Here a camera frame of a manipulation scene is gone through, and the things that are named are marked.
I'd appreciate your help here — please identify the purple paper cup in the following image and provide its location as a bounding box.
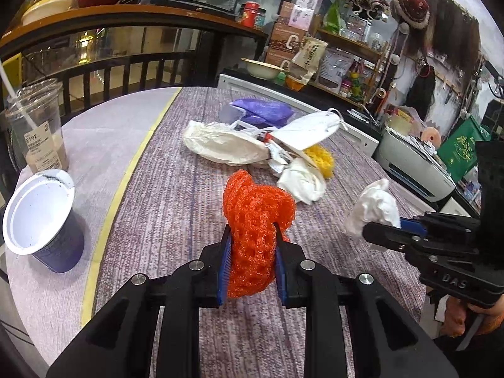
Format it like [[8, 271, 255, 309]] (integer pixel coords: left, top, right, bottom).
[[2, 169, 85, 274]]

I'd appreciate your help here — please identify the clear plastic coffee cup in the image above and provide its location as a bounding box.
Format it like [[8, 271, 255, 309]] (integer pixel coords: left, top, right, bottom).
[[4, 79, 71, 174]]

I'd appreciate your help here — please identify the yellow and white bowl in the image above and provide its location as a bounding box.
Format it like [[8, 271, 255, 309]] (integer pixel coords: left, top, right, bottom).
[[21, 0, 73, 25]]

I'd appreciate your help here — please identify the white tissue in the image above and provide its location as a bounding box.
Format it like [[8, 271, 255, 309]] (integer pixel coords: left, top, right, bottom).
[[344, 178, 402, 241]]

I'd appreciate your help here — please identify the wooden goods shelf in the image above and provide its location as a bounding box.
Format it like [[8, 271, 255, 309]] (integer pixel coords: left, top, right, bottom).
[[315, 27, 390, 107]]

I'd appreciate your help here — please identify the brown cardboard box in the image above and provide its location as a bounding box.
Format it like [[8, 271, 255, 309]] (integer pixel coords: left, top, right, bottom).
[[265, 1, 316, 72]]

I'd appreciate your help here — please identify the white drinking straw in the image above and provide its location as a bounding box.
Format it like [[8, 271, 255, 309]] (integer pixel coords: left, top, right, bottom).
[[0, 61, 38, 131]]

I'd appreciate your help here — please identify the cream enamel basin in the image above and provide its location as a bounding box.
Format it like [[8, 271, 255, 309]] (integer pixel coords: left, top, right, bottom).
[[241, 58, 290, 79]]

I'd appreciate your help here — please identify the white plastic bag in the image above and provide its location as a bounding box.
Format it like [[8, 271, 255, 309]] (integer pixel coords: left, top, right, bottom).
[[183, 120, 272, 166]]

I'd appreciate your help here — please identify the red tin can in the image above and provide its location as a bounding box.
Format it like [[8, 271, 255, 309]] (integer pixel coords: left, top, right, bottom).
[[240, 2, 261, 28]]

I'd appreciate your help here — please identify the beige paper bag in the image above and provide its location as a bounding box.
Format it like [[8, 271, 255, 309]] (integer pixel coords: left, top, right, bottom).
[[290, 36, 328, 81]]

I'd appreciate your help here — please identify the red woven hat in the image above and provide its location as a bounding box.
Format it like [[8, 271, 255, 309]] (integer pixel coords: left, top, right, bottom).
[[391, 0, 431, 30]]

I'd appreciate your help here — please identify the black hanging garment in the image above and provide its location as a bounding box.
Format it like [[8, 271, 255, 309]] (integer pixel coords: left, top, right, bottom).
[[405, 75, 437, 111]]

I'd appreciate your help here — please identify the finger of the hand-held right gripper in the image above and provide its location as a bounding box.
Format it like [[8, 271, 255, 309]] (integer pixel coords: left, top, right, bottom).
[[362, 221, 479, 259], [401, 211, 482, 241]]

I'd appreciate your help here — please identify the green gift box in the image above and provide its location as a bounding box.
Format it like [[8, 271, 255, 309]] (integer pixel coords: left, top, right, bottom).
[[437, 118, 491, 184]]

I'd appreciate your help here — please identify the yellow foam fruit net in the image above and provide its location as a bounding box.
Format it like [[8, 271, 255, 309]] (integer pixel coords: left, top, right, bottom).
[[301, 144, 335, 180]]

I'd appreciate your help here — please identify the pink printed box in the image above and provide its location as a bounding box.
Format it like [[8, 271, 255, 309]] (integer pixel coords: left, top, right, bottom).
[[289, 0, 324, 30]]

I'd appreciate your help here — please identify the orange snack packet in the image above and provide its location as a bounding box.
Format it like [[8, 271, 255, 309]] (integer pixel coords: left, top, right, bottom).
[[285, 76, 312, 91]]

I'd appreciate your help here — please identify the grey white printer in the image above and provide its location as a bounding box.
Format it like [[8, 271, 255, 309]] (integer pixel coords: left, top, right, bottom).
[[378, 128, 457, 201]]

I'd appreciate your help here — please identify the person's right hand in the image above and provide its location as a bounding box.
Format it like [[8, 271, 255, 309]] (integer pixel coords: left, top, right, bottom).
[[444, 296, 479, 338]]

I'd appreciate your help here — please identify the orange foam fruit net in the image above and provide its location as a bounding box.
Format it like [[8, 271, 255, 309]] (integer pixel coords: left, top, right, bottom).
[[222, 169, 297, 299]]

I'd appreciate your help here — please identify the crumpled white paper napkin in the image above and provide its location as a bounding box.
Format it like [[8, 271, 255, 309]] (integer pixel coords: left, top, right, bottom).
[[277, 157, 327, 205]]

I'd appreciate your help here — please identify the black wooden railing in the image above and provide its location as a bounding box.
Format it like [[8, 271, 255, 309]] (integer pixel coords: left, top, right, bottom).
[[24, 27, 221, 119]]

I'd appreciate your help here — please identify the curved wooden counter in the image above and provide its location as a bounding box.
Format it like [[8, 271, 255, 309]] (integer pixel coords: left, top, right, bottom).
[[0, 5, 268, 52]]

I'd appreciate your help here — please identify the purple plastic tissue package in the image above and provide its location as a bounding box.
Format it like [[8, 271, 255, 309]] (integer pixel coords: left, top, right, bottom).
[[219, 98, 296, 129]]

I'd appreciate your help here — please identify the white face mask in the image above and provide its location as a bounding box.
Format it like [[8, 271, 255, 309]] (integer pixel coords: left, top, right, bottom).
[[272, 108, 349, 152]]

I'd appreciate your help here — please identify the yellow green bottle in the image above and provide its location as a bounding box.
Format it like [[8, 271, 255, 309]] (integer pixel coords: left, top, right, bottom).
[[350, 72, 365, 101]]

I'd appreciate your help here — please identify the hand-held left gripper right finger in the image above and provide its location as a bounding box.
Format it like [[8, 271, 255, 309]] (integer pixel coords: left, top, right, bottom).
[[274, 224, 450, 378]]

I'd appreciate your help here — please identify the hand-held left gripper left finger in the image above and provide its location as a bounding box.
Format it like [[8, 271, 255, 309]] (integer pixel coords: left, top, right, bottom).
[[46, 224, 234, 378]]

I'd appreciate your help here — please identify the silver foil wrapper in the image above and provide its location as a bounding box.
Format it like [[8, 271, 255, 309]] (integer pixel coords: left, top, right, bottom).
[[258, 134, 294, 178]]

